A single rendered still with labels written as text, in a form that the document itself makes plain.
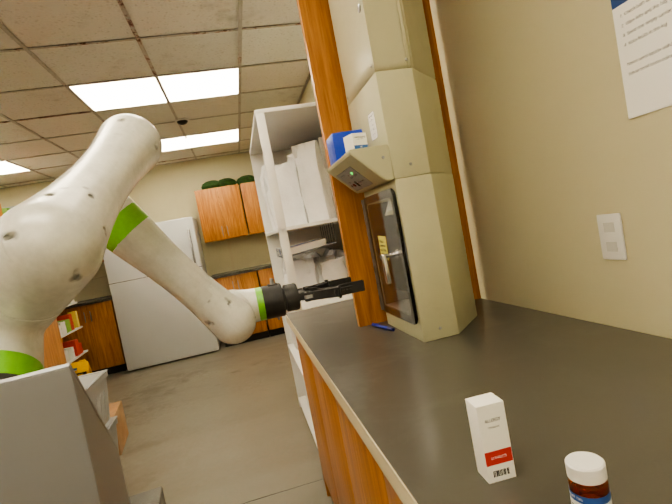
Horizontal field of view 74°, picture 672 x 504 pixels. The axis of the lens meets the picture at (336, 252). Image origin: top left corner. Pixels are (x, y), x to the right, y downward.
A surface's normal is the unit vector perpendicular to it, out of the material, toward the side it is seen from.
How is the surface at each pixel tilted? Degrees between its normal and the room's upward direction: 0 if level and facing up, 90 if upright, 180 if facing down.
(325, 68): 90
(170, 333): 90
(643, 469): 0
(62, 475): 90
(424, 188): 90
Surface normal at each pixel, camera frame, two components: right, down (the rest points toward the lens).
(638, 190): -0.96, 0.19
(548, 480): -0.18, -0.98
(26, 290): 0.23, 0.62
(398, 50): 0.29, 0.00
